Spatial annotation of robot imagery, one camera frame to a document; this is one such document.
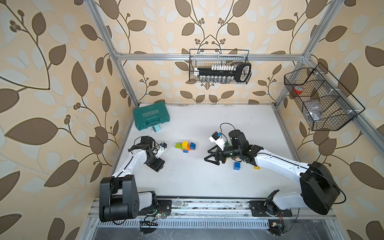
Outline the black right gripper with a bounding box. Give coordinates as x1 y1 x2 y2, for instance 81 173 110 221
204 143 241 165

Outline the lime green lego plate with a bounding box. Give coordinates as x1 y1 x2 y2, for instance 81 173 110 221
175 143 183 149

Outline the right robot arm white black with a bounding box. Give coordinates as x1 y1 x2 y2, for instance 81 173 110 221
204 145 341 217

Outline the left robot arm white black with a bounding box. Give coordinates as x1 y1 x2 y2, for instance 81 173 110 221
99 144 165 224

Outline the blue lego brick right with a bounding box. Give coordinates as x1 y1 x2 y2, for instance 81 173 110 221
234 162 241 171

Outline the green plastic tool case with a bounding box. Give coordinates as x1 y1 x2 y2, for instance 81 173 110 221
133 102 170 131

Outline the black white tool in basket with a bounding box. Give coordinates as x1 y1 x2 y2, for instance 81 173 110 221
193 63 252 84

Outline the red object in basket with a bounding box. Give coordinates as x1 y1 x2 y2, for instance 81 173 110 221
293 86 304 96

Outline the clear plastic bag in basket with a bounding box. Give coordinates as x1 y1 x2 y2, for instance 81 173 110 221
304 100 324 121

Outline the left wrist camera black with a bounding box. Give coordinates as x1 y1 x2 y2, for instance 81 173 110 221
139 136 155 149

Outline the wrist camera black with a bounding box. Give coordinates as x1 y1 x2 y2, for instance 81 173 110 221
229 130 249 148
139 136 155 149

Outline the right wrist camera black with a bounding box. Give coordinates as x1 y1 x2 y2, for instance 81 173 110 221
229 130 249 148

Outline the teal USB wall charger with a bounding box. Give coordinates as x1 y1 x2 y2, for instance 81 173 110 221
152 125 161 133

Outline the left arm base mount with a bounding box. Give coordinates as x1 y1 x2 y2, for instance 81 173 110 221
138 199 172 218

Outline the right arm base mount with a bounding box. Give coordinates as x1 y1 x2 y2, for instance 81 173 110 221
249 200 293 217

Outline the back wall wire basket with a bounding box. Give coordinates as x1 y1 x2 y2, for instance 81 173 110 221
189 49 252 85

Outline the side wall wire basket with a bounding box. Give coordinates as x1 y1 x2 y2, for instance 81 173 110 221
284 63 366 131

